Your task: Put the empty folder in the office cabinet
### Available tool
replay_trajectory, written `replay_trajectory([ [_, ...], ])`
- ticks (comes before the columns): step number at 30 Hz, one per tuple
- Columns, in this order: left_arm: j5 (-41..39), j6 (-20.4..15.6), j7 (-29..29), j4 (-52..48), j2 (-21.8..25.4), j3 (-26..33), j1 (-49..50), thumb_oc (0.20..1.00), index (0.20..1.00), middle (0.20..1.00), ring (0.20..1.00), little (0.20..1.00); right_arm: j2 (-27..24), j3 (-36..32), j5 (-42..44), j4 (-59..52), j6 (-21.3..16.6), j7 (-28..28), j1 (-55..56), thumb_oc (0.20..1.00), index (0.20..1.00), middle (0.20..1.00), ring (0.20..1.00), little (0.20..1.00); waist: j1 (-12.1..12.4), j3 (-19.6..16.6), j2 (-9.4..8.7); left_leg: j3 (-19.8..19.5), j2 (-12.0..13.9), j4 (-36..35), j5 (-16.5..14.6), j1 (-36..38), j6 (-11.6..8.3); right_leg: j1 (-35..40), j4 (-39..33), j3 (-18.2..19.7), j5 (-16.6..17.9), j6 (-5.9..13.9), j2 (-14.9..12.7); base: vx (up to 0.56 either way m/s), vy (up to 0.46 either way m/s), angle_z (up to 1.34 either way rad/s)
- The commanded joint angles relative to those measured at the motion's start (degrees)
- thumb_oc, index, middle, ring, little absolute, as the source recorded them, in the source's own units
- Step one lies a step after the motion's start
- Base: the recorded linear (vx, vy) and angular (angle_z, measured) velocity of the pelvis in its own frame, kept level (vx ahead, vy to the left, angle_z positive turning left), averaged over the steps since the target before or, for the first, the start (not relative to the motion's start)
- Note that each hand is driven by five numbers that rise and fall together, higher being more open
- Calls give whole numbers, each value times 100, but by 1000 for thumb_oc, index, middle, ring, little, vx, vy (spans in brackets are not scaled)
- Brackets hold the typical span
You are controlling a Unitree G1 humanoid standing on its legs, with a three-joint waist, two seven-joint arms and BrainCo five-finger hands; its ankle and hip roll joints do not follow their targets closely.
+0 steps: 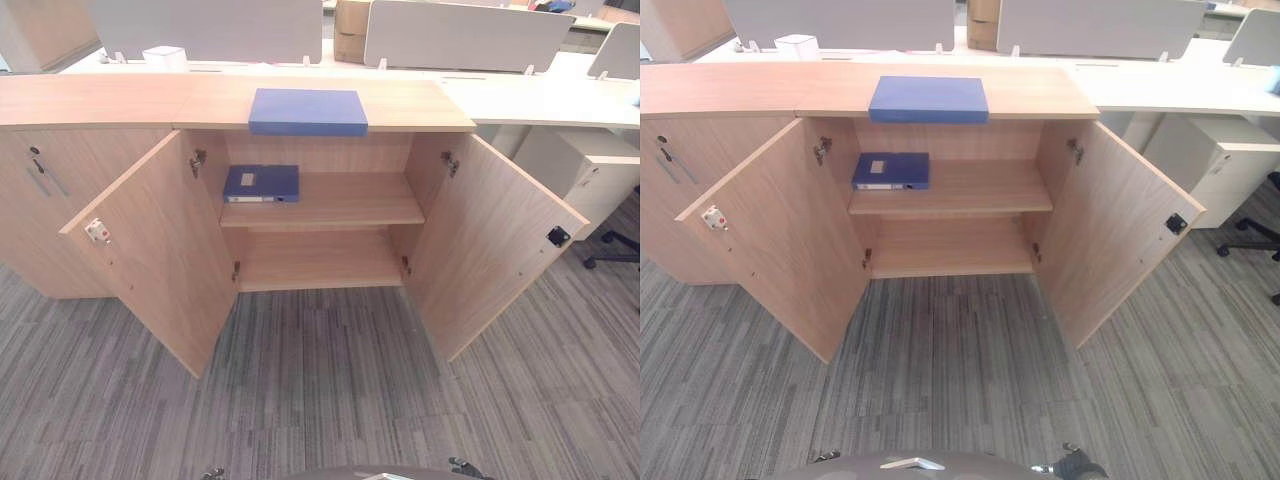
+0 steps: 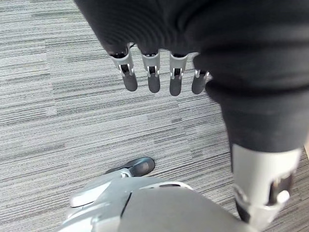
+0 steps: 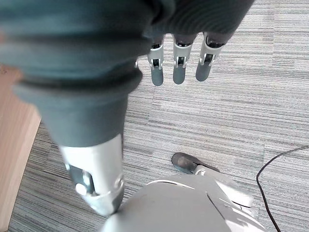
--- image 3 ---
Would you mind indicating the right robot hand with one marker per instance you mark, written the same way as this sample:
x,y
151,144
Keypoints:
x,y
72,72

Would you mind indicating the dark robot foot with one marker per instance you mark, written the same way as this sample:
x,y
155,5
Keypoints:
x,y
188,163

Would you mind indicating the silver robot leg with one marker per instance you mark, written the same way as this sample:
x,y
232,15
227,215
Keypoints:
x,y
188,205

